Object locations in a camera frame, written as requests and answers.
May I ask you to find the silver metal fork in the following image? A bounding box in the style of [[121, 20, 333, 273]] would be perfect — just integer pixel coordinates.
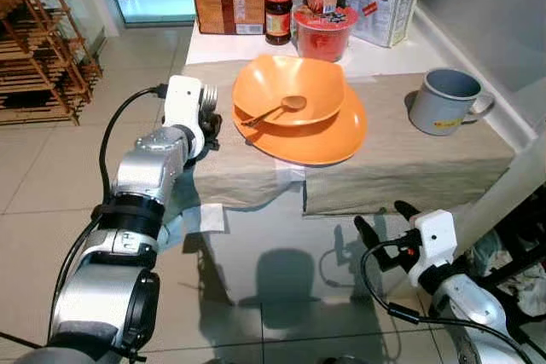
[[202, 86, 219, 118]]

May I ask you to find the silver metal spoon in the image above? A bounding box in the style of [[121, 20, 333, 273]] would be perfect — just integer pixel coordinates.
[[241, 95, 308, 127]]

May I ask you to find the beige linen placemat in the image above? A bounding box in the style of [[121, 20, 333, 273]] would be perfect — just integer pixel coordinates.
[[303, 72, 518, 217], [182, 59, 308, 211]]

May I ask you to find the orange bowl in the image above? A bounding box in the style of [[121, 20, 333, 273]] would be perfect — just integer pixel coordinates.
[[232, 55, 347, 127]]

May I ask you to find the orange plate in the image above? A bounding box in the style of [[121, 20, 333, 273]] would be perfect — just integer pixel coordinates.
[[234, 83, 368, 166]]

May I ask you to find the grey mug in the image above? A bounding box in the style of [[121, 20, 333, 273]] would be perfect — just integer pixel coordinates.
[[408, 68, 496, 136]]

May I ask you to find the black shelf with clothes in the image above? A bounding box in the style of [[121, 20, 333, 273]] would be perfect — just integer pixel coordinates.
[[472, 183, 546, 321]]

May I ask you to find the brown cardboard food box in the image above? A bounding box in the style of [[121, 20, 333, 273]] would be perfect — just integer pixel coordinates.
[[192, 0, 267, 36]]

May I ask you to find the red-lidded sauce jar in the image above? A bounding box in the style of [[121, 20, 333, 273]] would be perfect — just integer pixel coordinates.
[[264, 0, 294, 46]]

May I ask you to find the red instant noodle cup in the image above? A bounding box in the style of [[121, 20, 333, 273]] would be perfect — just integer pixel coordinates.
[[293, 6, 359, 63]]

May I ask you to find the wooden slatted rack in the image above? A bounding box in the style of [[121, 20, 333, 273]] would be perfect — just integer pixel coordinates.
[[0, 0, 104, 127]]

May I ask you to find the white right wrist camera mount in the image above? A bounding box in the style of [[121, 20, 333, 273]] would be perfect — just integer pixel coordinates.
[[408, 210, 458, 290]]

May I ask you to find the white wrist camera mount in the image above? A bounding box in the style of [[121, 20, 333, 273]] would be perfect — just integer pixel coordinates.
[[162, 75, 206, 142], [408, 210, 458, 290]]

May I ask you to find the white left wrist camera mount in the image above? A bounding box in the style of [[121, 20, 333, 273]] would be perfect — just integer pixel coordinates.
[[162, 75, 206, 142]]

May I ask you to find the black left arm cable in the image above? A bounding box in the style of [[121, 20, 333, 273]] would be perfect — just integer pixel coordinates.
[[49, 83, 170, 331]]

